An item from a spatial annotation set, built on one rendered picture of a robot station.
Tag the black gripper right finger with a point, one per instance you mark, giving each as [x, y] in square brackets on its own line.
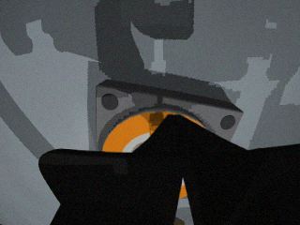
[221, 178]

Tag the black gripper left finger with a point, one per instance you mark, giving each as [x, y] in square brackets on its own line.
[150, 176]

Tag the orange round plate with holes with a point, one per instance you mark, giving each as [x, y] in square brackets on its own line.
[130, 133]

